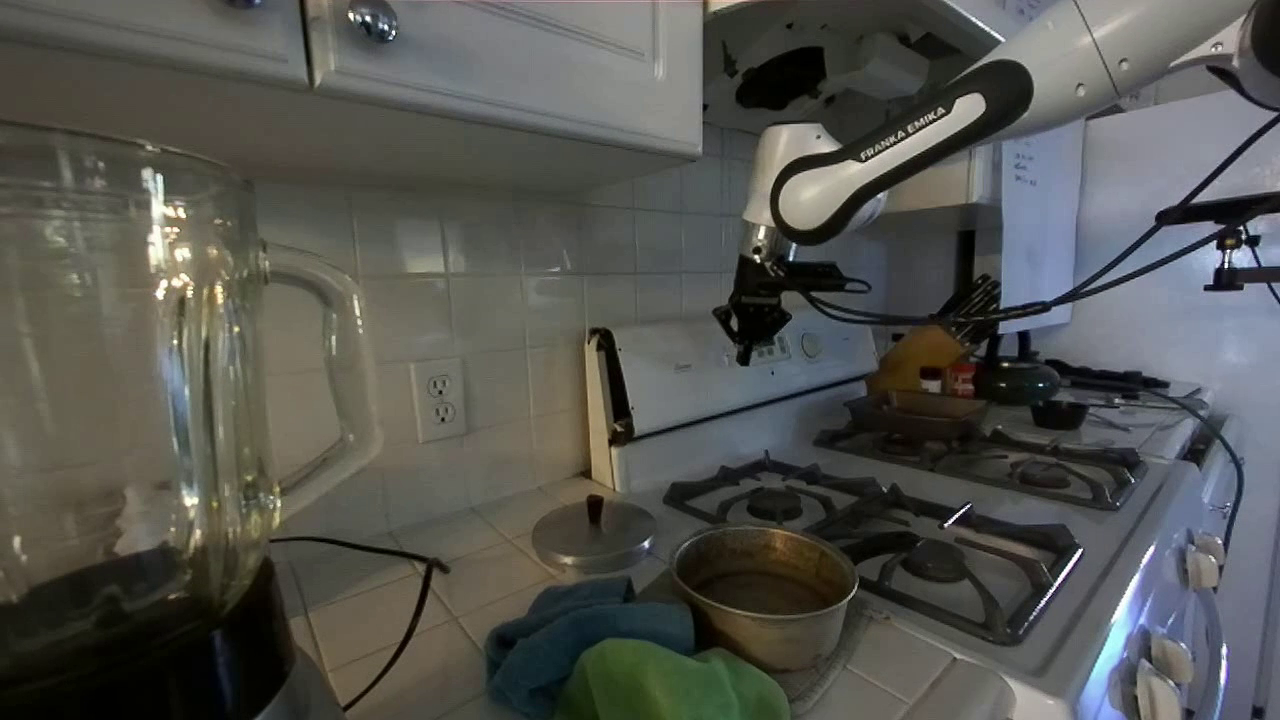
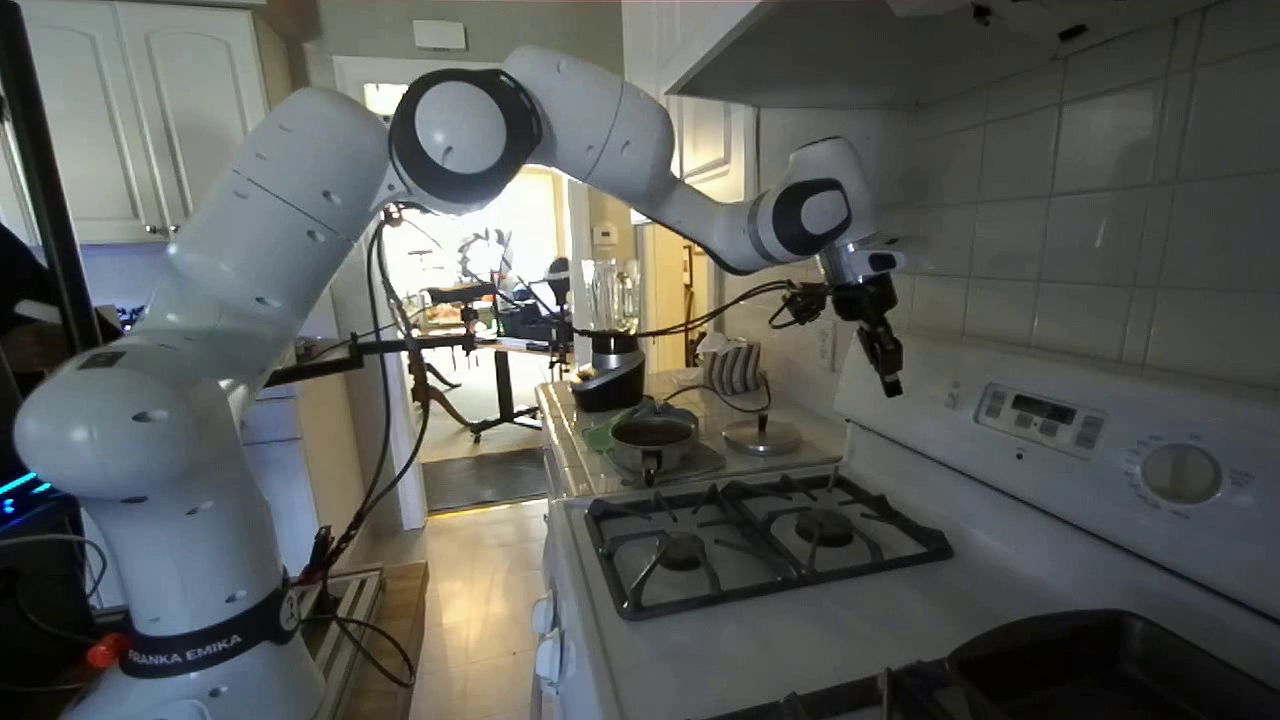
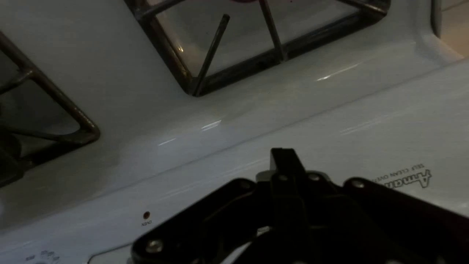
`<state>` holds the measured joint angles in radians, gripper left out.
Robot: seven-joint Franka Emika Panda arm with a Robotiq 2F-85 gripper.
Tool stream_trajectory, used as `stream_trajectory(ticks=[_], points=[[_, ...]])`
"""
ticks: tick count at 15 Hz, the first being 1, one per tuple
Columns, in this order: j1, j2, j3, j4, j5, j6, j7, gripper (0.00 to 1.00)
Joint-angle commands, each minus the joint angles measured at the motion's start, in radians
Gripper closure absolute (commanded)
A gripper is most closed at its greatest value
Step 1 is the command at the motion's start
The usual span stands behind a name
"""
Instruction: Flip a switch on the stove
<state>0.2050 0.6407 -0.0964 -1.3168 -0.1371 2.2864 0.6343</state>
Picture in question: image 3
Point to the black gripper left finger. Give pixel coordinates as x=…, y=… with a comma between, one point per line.
x=196, y=225

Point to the small dark indicator light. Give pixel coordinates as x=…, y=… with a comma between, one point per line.
x=146, y=215

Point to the black cast iron stove grate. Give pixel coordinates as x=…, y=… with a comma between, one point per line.
x=90, y=134
x=244, y=74

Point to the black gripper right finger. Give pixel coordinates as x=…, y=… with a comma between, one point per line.
x=391, y=221

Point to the white gas stove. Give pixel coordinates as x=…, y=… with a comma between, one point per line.
x=147, y=122

